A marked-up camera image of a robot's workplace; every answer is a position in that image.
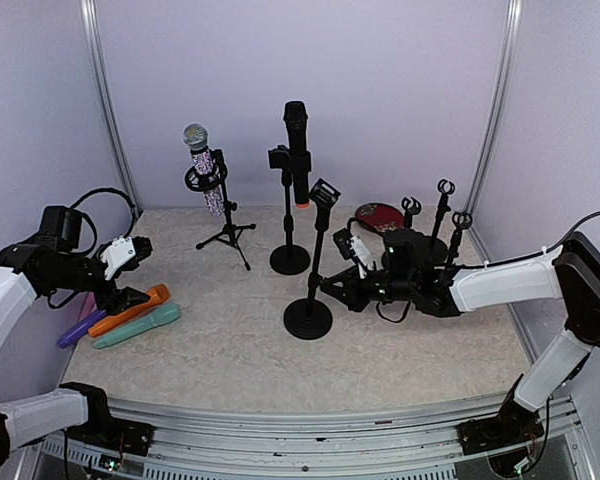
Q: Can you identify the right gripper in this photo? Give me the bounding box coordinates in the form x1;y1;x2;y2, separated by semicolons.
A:
320;265;416;313

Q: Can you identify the teal head microphone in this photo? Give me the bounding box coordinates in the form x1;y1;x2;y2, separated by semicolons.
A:
92;303;181;350

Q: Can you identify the pink microphone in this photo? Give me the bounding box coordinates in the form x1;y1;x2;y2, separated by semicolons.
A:
78;293;96;322

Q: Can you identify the black tall round-base stand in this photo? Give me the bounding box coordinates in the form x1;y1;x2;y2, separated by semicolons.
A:
268;145;311;276

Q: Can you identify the purple microphone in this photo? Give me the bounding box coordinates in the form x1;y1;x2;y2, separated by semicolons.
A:
56;310;107;349

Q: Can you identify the black short stand purple mic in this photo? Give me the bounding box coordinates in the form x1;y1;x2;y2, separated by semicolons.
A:
382;197;422;237

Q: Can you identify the black short stand orange mic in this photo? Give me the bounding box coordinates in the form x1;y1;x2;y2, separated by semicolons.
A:
433;212;473;267

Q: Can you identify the black microphone orange end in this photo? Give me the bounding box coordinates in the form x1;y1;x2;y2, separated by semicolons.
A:
283;100;311;208

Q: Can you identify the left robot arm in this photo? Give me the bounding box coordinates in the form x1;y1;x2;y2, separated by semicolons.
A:
0;206;153;468

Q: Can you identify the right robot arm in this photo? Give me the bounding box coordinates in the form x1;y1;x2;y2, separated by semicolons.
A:
320;229;600;444

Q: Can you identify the black tripod microphone stand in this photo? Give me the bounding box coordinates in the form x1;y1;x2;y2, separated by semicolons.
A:
196;149;256;271

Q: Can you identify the rhinestone silver-head microphone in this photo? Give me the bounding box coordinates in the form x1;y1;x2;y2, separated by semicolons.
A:
183;123;224;216

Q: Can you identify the red floral plate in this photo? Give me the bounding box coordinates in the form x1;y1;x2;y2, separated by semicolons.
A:
354;202;403;235

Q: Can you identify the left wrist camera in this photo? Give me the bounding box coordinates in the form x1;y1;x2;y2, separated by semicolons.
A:
97;237;136;280

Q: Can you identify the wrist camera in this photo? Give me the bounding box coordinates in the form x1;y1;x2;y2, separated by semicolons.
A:
332;228;374;279
97;237;136;280

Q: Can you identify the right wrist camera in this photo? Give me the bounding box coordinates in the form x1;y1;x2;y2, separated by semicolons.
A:
332;228;374;279

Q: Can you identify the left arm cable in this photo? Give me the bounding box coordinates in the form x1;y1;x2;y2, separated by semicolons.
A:
69;187;139;246

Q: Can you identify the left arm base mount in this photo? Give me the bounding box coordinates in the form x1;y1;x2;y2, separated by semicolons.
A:
68;398;155;457

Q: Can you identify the aluminium front rail frame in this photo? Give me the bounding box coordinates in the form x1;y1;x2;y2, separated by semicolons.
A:
14;389;596;480

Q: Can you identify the right aluminium corner post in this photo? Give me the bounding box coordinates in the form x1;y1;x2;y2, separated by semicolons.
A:
464;0;524;215

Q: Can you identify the aluminium corner post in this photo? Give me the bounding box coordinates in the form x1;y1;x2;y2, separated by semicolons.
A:
79;0;143;218
464;0;524;215

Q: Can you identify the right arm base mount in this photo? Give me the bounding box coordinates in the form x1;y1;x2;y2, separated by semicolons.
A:
457;410;545;455

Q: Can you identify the left aluminium corner post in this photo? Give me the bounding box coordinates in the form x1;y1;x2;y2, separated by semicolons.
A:
79;0;143;218

